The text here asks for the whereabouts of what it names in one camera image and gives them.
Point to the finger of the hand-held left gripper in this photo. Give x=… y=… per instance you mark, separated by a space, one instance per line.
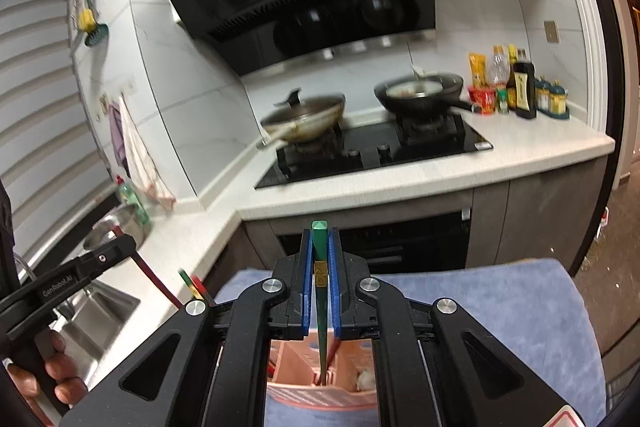
x=110 y=252

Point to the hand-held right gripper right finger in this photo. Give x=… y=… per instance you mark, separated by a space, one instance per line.
x=336 y=287

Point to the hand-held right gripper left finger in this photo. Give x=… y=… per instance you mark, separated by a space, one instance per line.
x=305 y=287

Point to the green chopstick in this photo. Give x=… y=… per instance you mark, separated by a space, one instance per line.
x=320 y=307
x=186 y=281

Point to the red chopstick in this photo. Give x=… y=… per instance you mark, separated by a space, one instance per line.
x=150 y=274
x=201 y=288

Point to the pink perforated utensil holder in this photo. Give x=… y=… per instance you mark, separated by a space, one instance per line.
x=320 y=399

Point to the person's left hand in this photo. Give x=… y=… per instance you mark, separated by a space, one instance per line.
x=65 y=374

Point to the stainless steel pot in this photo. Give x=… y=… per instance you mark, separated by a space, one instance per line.
x=120 y=222

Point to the green dish soap bottle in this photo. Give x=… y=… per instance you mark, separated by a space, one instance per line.
x=132 y=202

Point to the stainless steel sink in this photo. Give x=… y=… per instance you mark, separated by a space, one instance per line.
x=100 y=322

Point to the black built-in oven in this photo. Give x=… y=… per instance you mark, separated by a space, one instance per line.
x=400 y=242

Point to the white hanging towel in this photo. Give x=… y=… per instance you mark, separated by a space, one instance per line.
x=142 y=162

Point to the purple hanging cloth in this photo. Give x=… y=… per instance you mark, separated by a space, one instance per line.
x=116 y=137

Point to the black gas stove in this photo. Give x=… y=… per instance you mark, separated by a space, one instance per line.
x=370 y=157

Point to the window blinds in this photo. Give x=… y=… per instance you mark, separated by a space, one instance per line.
x=40 y=107

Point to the blue plush towel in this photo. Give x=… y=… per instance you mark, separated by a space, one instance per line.
x=500 y=307

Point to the beige wok with lid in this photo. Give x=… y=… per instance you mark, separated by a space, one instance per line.
x=310 y=117

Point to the grey kitchen base cabinet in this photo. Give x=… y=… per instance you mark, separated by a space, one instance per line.
x=525 y=217

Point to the black frying pan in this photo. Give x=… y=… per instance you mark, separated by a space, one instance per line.
x=420 y=102

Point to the yellow scrub brush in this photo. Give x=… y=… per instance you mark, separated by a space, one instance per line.
x=87 y=19

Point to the red instant noodle cup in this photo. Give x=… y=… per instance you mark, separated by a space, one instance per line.
x=481 y=101

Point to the small green-capped jar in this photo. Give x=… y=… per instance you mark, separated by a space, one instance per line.
x=502 y=103

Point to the yellow seasoning packet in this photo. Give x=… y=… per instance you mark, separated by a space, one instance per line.
x=476 y=69

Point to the dark soy sauce bottle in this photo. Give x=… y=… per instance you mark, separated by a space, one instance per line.
x=524 y=92

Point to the clear plastic bottle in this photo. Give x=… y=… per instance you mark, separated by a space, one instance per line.
x=497 y=69

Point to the yellow-capped sauce bottle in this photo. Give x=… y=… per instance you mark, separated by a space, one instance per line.
x=511 y=77

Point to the spice jar rack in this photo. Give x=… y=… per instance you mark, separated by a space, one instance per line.
x=552 y=99

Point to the gold wall switch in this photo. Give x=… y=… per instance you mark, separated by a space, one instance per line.
x=551 y=32

